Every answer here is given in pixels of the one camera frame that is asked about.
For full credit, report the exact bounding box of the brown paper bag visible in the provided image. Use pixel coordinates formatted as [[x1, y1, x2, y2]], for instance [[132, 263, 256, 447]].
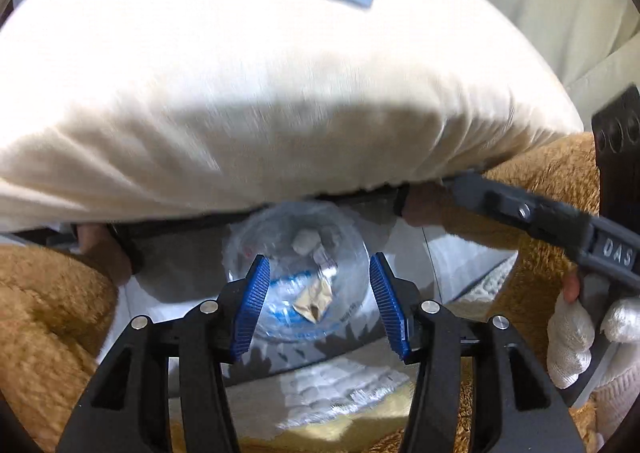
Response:
[[293, 277, 333, 324]]

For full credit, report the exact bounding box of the clear trash bin with bag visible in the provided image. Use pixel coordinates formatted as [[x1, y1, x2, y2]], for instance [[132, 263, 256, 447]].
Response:
[[222, 202, 388, 343]]

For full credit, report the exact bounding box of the right hand white glove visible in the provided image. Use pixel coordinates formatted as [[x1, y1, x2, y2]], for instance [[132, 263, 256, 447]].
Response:
[[546, 272, 640, 439]]

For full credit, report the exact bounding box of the beige bed blanket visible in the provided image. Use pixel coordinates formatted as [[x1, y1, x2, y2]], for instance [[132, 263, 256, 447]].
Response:
[[1, 0, 582, 232]]

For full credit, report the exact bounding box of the cream curtain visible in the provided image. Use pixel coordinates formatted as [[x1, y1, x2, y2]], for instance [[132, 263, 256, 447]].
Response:
[[488, 0, 639, 123]]

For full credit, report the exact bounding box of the brown fuzzy rug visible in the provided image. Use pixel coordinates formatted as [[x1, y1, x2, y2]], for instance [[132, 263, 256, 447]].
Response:
[[1, 134, 600, 452]]

